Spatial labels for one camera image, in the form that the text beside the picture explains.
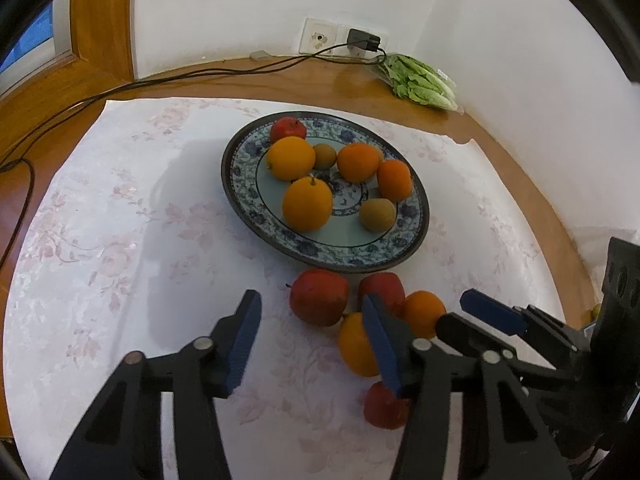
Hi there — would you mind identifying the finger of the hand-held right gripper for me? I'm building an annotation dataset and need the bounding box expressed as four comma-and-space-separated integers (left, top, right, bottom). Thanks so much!
460, 288, 592, 357
435, 312, 577, 392

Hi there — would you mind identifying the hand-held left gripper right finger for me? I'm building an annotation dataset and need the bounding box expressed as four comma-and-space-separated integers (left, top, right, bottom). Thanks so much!
362, 292, 573, 480

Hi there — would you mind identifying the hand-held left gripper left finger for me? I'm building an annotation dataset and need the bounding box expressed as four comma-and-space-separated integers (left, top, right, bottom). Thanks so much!
50, 289, 263, 480

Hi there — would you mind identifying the yellow-orange orange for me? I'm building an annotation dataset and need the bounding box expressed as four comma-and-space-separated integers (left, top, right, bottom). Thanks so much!
265, 136, 317, 182
338, 312, 383, 378

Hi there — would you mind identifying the small deep orange tangerine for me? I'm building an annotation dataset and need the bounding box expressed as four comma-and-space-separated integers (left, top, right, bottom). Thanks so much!
376, 159, 413, 202
336, 142, 382, 184
400, 290, 447, 339

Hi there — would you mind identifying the large red apple with stem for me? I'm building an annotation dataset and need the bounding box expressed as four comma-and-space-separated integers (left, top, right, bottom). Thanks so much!
286, 268, 351, 327

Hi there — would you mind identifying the blue patterned ceramic plate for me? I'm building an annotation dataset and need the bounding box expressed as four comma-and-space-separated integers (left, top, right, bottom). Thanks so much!
221, 112, 431, 273

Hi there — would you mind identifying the large orange with stem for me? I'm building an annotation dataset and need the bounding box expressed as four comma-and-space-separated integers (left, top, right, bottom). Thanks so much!
282, 175, 334, 233

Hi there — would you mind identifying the brown kiwi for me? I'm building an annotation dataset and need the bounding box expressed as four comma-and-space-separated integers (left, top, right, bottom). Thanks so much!
359, 198, 397, 232
312, 143, 338, 171

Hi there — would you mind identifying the white floral tablecloth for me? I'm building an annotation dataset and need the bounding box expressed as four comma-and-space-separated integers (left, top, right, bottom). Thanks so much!
2, 97, 568, 480

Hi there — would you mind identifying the bagged green lettuce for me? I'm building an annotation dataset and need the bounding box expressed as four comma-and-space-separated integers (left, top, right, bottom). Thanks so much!
375, 54, 460, 111

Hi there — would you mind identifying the black power adapter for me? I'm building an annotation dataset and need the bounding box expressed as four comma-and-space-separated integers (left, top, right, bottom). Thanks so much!
347, 29, 383, 53

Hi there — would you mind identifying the black looped cable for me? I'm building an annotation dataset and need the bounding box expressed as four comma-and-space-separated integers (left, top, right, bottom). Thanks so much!
0, 157, 37, 267

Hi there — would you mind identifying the black power cable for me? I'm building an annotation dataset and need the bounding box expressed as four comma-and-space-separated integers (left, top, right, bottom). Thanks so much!
0, 46, 388, 167

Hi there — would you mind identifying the white wall socket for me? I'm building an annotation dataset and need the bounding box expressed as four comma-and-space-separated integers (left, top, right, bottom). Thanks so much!
299, 16, 390, 61

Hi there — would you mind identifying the wooden window frame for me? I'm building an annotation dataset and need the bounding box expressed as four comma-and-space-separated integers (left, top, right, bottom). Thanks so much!
0, 0, 137, 106

